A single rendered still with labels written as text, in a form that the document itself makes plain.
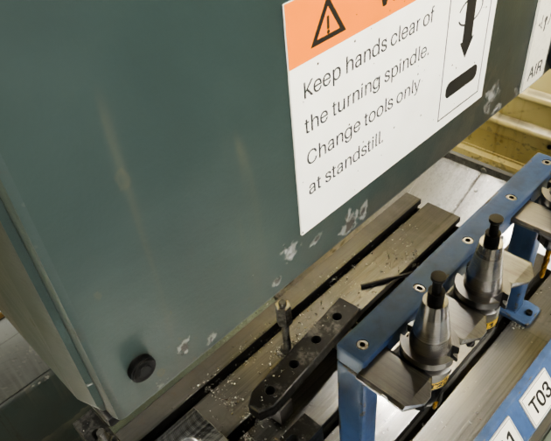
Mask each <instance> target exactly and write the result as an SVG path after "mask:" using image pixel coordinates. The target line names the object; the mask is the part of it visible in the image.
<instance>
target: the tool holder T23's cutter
mask: <svg viewBox="0 0 551 441"><path fill-rule="evenodd" d="M443 391H444V388H443V386H442V387H440V388H439V389H436V390H431V398H430V399H429V400H428V402H427V403H426V404H425V405H424V406H421V407H419V408H416V409H415V410H420V411H424V408H425V407H430V406H432V409H433V410H435V409H436V408H437V406H439V405H440V403H441V402H442V399H443Z"/></svg>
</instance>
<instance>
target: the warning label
mask: <svg viewBox="0 0 551 441"><path fill-rule="evenodd" d="M496 4H497V0H290V1H288V2H287V3H284V4H283V5H282V14H283V25H284V37H285V47H286V59H287V69H288V81H289V102H290V113H291V124H292V136H293V146H294V158H295V168H296V189H297V201H298V212H299V223H300V235H304V234H305V233H306V232H308V231H309V230H310V229H312V228H313V227H315V226H316V225H317V224H318V223H319V222H320V221H322V220H323V219H324V218H325V217H327V216H328V215H329V214H331V213H332V212H333V211H335V210H336V209H337V208H339V207H340V206H341V205H343V204H344V203H345V202H347V201H348V200H349V199H350V198H351V197H352V196H354V195H355V194H356V193H358V192H359V191H360V190H362V189H363V188H364V187H366V186H367V185H368V184H370V183H371V182H372V181H374V180H375V179H376V178H378V177H379V176H380V175H381V174H382V173H383V172H385V171H386V170H387V169H389V168H390V167H391V166H393V165H394V164H395V163H397V162H398V161H399V160H401V159H402V158H403V157H405V156H406V155H407V154H409V152H410V151H412V150H413V149H414V148H416V147H417V146H418V145H419V144H421V143H422V142H424V141H425V140H426V139H427V138H429V137H430V136H432V135H433V134H434V133H436V132H437V131H438V130H439V129H441V128H442V127H443V126H444V125H445V124H446V123H448V122H449V121H451V120H452V119H453V118H454V117H456V116H457V115H459V114H460V113H461V112H462V111H464V110H465V109H467V108H468V107H469V106H470V105H471V104H472V103H473V102H475V101H476V100H478V99H479V98H480V97H481V96H482V91H483V85H484V80H485V70H486V64H487V59H488V53H489V48H490V42H491V36H492V27H493V20H494V15H495V10H496Z"/></svg>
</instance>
